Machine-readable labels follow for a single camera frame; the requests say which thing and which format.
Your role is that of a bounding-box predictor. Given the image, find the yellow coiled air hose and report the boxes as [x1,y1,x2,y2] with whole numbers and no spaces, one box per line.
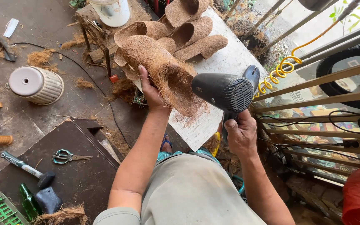
[253,20,340,99]

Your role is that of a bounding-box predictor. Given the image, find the black cables on fence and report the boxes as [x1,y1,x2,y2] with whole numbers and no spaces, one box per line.
[256,109,360,166]

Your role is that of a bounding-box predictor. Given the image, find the metal fence railing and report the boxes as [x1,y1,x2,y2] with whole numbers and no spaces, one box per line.
[239,0,360,185]

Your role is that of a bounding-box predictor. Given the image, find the black rubber mallet head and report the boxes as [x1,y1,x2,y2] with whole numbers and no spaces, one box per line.
[34,186,63,215]

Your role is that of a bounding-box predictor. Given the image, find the person's grey shirt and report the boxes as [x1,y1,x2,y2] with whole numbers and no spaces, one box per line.
[92,152,268,225]

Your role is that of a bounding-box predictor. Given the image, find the black hair dryer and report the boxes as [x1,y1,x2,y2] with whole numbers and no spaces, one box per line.
[191,65,261,146]

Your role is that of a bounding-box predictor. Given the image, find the rubber mallet with striped handle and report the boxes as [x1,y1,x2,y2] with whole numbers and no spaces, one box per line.
[0,151,56,189]

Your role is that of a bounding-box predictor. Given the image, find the black floor cable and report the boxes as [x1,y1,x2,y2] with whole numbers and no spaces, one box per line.
[11,42,132,148]

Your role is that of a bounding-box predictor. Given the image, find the shaggy coconut fibre pot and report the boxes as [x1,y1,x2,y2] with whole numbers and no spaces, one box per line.
[117,35,209,126]

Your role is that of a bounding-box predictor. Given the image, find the green glass bottle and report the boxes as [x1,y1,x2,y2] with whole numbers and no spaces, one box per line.
[19,183,43,221]

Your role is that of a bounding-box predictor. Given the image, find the person's left hand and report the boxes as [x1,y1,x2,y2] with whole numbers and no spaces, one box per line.
[137,65,172,115]

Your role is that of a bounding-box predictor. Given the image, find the dark brown wooden board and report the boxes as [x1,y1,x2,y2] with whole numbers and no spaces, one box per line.
[0,118,122,225]

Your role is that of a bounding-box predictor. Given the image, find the white plastic bucket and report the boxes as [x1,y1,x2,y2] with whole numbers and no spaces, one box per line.
[88,0,131,28]

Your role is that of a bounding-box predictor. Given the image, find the green leafy plant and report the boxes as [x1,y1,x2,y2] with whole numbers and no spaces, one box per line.
[328,0,360,33]

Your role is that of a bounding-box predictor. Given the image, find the blue sandal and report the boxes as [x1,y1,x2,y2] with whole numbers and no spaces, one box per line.
[160,134,174,154]

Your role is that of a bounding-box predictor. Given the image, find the white board work table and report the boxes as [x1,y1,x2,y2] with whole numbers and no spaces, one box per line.
[132,6,269,152]

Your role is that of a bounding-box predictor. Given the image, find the power socket strip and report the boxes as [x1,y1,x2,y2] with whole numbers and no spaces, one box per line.
[342,139,360,150]

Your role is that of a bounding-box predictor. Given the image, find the brown coconut fibre pot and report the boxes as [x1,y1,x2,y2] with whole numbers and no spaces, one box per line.
[157,37,177,55]
[169,16,214,50]
[114,21,169,47]
[164,0,211,28]
[174,34,229,62]

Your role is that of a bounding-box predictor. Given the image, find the white ribbed plant pot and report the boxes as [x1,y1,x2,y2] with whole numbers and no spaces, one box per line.
[8,66,65,106]

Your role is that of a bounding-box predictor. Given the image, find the black rubber tyre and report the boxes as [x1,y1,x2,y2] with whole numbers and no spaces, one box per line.
[316,40,360,111]

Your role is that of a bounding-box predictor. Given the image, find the green handled scissors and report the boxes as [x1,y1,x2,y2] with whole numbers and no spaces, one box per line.
[52,149,94,165]

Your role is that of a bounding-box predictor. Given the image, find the white face mask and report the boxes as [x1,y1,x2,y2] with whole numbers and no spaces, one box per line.
[3,18,20,39]

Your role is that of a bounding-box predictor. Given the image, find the person's right hand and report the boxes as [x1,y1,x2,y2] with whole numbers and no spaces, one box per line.
[220,109,259,160]

